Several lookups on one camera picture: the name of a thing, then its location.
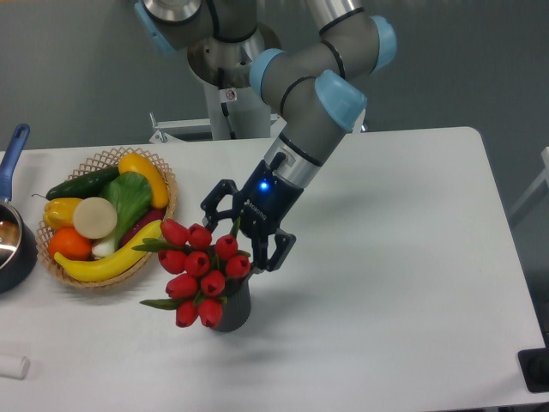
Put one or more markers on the yellow bell pepper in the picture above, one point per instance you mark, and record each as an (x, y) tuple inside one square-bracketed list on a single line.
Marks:
[(58, 213)]

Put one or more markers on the white metal base frame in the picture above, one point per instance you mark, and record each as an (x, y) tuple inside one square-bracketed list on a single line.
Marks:
[(197, 130)]

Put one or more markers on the white furniture piece right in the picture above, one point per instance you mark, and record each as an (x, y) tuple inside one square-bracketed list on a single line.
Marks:
[(532, 195)]

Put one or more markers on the red tulip bouquet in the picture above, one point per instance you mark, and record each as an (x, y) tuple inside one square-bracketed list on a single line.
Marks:
[(205, 271)]

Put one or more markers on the green cucumber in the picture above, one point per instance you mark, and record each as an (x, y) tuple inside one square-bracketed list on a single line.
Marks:
[(84, 186)]

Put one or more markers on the yellow zucchini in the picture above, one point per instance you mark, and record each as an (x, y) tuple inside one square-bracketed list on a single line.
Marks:
[(137, 163)]

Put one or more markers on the purple eggplant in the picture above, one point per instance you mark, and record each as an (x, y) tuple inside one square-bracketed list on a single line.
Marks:
[(151, 215)]

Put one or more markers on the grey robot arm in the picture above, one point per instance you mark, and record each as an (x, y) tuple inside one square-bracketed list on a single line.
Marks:
[(311, 90)]

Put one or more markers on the blue handled saucepan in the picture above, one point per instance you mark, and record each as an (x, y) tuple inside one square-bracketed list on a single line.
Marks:
[(18, 246)]

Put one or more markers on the orange fruit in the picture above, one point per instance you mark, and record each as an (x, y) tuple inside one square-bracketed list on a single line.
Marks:
[(70, 244)]

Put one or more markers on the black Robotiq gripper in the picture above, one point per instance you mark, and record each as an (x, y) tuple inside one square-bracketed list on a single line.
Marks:
[(268, 204)]

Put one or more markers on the long yellow squash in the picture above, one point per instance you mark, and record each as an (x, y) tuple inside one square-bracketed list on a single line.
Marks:
[(114, 265)]

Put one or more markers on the green bok choy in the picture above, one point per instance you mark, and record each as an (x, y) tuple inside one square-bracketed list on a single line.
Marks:
[(130, 194)]

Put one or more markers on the black device at table edge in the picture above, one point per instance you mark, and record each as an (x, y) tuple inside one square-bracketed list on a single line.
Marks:
[(534, 366)]

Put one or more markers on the white cylinder object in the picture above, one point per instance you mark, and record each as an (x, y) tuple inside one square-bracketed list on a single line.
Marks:
[(14, 366)]

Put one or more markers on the dark grey ribbed vase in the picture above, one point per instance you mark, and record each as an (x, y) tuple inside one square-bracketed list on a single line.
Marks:
[(237, 309)]

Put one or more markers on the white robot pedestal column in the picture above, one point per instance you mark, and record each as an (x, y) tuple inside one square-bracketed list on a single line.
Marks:
[(236, 113)]

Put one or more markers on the beige round disc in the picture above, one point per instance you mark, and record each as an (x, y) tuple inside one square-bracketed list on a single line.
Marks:
[(94, 218)]

